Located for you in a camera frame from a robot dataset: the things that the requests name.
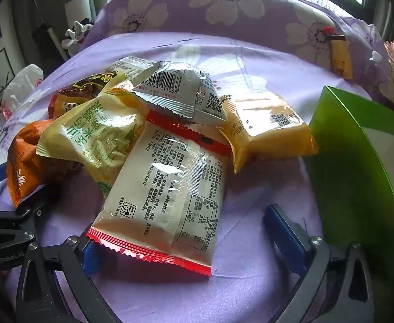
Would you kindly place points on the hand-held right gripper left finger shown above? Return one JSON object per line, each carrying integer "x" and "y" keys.
{"x": 91, "y": 259}

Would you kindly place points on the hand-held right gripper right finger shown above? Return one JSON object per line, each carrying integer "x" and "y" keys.
{"x": 284, "y": 235}

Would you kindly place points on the orange snack packet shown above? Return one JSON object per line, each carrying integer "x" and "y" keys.
{"x": 25, "y": 161}

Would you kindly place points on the green cardboard box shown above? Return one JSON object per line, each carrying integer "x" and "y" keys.
{"x": 348, "y": 175}

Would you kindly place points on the cream snack packet red edges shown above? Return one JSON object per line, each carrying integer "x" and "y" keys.
{"x": 163, "y": 191}

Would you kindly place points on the yellow green-print snack packet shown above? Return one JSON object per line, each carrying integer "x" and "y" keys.
{"x": 92, "y": 134}

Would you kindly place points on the orange-yellow snack packet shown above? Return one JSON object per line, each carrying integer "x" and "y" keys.
{"x": 264, "y": 131}

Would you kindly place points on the dark red snack packet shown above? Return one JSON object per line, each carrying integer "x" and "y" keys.
{"x": 72, "y": 94}

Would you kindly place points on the pale yellow snack packet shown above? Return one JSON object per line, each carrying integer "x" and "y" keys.
{"x": 129, "y": 65}

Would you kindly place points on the silver snack packet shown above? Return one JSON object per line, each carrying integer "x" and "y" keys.
{"x": 173, "y": 91}

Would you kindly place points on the white red-print plastic bag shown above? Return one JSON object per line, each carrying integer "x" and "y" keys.
{"x": 22, "y": 84}

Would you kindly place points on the pile of clothes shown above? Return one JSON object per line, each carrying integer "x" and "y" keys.
{"x": 77, "y": 32}

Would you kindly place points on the purple floral blanket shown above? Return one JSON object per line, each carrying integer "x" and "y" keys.
{"x": 250, "y": 67}

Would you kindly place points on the yellow bear bottle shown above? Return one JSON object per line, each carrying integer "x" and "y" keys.
{"x": 339, "y": 57}

